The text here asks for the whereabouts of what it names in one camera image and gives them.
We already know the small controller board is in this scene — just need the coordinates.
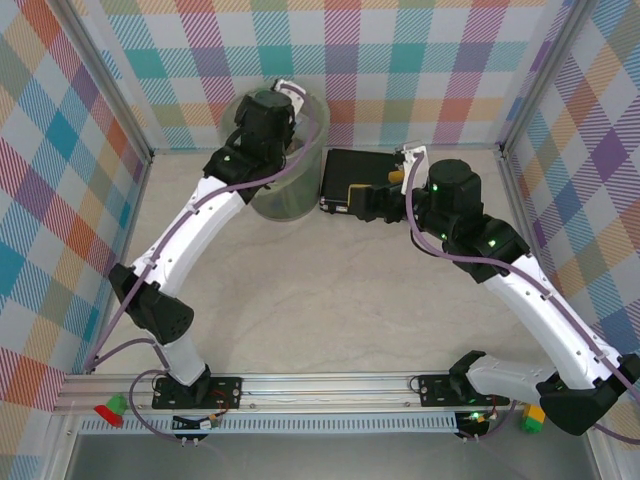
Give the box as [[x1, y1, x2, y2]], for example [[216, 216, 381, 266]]
[[171, 410, 222, 435], [457, 409, 495, 437]]

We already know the translucent round waste bin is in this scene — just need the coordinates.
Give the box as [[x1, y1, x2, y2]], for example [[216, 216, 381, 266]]
[[219, 82, 331, 221]]

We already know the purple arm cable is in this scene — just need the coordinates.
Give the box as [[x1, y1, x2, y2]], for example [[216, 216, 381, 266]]
[[405, 151, 640, 445], [84, 83, 321, 444]]

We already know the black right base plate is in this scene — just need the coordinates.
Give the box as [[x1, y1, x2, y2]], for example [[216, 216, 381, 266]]
[[417, 373, 511, 409]]

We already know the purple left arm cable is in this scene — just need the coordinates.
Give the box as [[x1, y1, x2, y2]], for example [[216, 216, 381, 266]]
[[84, 83, 321, 444]]

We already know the grey metal panel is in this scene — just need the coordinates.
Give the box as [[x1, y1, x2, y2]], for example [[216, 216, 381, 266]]
[[64, 433, 601, 480]]

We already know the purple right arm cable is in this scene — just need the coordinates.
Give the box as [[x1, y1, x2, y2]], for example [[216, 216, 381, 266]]
[[405, 151, 640, 445]]

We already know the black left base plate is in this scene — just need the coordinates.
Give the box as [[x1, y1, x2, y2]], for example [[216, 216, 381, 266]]
[[151, 375, 244, 412]]

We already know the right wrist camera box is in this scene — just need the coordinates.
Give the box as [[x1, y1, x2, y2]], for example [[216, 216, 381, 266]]
[[393, 141, 430, 169]]

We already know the red green cone toy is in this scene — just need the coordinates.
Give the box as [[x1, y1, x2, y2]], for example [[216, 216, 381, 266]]
[[93, 393, 125, 430]]

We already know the black hard case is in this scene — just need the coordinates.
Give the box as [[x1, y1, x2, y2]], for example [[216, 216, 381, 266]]
[[319, 148, 402, 217]]

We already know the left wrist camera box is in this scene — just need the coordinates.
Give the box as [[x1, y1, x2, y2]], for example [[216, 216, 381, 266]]
[[273, 78, 309, 121]]

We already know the yellow green toy block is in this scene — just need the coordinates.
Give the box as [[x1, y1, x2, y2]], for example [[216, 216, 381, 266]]
[[519, 403, 547, 434]]

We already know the aluminium frame post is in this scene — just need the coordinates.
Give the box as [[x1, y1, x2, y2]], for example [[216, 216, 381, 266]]
[[498, 0, 596, 154], [58, 0, 155, 166]]

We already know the white slotted cable duct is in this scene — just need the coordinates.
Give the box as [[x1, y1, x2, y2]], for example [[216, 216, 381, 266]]
[[78, 416, 461, 435]]

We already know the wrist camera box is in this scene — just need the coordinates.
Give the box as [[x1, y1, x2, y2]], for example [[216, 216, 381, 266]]
[[273, 78, 309, 121], [393, 141, 430, 169]]

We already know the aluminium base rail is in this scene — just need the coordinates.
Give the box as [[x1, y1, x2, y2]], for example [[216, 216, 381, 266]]
[[53, 369, 607, 417]]

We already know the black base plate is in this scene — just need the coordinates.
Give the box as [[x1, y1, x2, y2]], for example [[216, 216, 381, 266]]
[[151, 375, 244, 412], [417, 373, 511, 409]]

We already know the aluminium frame rail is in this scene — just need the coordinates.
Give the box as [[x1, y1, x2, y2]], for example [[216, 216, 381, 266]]
[[492, 149, 574, 374], [85, 154, 155, 376], [149, 143, 504, 156]]

